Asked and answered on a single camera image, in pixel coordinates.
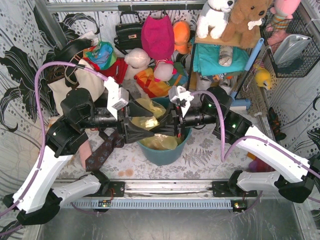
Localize teal trash bin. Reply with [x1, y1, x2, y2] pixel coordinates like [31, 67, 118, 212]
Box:
[136, 96, 193, 167]

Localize yellow trash bag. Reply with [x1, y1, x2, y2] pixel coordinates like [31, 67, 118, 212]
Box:
[131, 83, 185, 150]

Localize black metal shelf rack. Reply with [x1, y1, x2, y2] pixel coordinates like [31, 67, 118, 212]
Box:
[186, 34, 266, 99]

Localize colourful scarf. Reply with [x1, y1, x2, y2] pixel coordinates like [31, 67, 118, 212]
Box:
[82, 41, 117, 71]

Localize brown plush dog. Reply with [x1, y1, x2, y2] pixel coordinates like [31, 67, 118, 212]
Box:
[220, 0, 272, 49]

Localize orange plush toy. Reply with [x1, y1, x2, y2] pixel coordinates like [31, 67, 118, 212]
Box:
[173, 21, 192, 55]

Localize red garment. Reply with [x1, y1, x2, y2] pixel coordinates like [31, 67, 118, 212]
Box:
[98, 57, 128, 85]

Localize purple cable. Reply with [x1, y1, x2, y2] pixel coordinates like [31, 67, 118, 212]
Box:
[189, 90, 320, 203]
[0, 61, 111, 236]

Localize white fluffy plush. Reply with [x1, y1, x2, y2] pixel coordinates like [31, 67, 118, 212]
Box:
[124, 48, 151, 81]

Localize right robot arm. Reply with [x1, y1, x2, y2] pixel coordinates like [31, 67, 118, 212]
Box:
[151, 86, 320, 203]

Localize white plush dog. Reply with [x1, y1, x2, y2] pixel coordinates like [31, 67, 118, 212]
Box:
[196, 0, 235, 39]

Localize grey patterned rolled cloth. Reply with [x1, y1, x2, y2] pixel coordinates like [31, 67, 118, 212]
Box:
[218, 45, 233, 67]

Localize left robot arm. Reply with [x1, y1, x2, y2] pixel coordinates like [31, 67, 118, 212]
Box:
[3, 88, 153, 226]

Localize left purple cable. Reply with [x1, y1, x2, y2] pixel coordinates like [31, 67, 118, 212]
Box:
[0, 61, 111, 236]

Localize silver pouch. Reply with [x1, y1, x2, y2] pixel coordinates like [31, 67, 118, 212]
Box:
[273, 34, 312, 65]

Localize brown floral necktie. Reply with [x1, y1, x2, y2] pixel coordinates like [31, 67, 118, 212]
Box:
[85, 130, 125, 172]

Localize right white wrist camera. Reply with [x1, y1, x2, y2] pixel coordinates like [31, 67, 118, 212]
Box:
[168, 85, 194, 117]

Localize pink plush toy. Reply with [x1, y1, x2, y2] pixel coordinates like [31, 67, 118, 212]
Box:
[265, 0, 301, 46]

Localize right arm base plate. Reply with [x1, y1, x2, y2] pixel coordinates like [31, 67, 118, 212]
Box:
[210, 181, 258, 198]

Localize black leather handbag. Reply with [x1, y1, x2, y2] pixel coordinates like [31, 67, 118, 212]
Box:
[113, 11, 144, 55]

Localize pink white plush doll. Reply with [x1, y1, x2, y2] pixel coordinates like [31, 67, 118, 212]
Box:
[153, 58, 177, 82]

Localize cream canvas tote bag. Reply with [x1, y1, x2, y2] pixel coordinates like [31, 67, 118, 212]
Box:
[46, 65, 105, 115]

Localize magenta orange cloth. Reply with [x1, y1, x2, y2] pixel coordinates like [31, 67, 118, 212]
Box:
[247, 152, 274, 173]

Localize pink soft pad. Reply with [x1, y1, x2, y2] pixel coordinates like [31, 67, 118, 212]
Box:
[78, 140, 92, 170]

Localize black wire basket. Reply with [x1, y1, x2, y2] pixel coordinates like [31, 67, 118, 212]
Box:
[260, 12, 313, 78]

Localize rainbow striped bag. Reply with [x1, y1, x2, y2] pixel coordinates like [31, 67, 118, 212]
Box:
[134, 62, 188, 98]

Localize yellow plush duck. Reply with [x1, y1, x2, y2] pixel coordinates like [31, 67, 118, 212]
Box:
[253, 63, 272, 90]

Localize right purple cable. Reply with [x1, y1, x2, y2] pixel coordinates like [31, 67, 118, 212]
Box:
[189, 90, 320, 203]

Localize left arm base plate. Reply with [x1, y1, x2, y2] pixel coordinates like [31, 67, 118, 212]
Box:
[101, 181, 126, 198]

